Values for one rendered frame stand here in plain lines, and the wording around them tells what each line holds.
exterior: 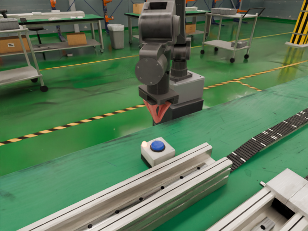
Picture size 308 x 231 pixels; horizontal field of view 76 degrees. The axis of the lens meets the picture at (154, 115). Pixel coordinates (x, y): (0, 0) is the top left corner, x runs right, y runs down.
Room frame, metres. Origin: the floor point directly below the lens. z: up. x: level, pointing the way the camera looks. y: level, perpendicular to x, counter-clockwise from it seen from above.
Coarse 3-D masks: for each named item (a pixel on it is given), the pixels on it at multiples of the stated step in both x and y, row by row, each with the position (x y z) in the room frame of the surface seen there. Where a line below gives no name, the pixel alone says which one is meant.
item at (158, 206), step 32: (192, 160) 0.40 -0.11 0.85; (224, 160) 0.39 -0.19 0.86; (128, 192) 0.30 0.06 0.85; (160, 192) 0.29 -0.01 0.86; (192, 192) 0.31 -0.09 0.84; (32, 224) 0.22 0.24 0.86; (64, 224) 0.22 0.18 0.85; (96, 224) 0.23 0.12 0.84; (128, 224) 0.22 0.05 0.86; (160, 224) 0.26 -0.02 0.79
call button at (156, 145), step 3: (156, 141) 0.48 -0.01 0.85; (159, 141) 0.48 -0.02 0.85; (153, 144) 0.47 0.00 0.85; (156, 144) 0.47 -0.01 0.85; (159, 144) 0.47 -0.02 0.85; (162, 144) 0.47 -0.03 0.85; (153, 147) 0.46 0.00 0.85; (156, 147) 0.45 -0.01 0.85; (159, 147) 0.45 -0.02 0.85; (162, 147) 0.46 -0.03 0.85
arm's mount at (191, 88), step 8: (192, 72) 1.01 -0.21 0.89; (184, 80) 0.90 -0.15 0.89; (192, 80) 0.90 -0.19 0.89; (200, 80) 0.92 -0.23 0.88; (176, 88) 0.85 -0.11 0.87; (184, 88) 0.88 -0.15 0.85; (192, 88) 0.90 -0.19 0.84; (200, 88) 0.93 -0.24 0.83; (184, 96) 0.88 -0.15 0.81; (192, 96) 0.91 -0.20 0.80; (200, 96) 0.93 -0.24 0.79
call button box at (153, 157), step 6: (156, 138) 0.51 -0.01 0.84; (162, 138) 0.51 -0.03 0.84; (150, 144) 0.48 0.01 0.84; (168, 144) 0.48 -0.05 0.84; (144, 150) 0.46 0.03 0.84; (150, 150) 0.46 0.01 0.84; (156, 150) 0.45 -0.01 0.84; (162, 150) 0.45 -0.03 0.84; (168, 150) 0.46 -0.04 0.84; (174, 150) 0.46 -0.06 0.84; (144, 156) 0.46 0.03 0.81; (150, 156) 0.43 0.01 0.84; (156, 156) 0.43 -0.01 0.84; (162, 156) 0.43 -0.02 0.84; (168, 156) 0.44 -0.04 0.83; (174, 156) 0.46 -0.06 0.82; (144, 162) 0.46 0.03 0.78; (150, 162) 0.43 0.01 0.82; (156, 162) 0.42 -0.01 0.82; (162, 162) 0.43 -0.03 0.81
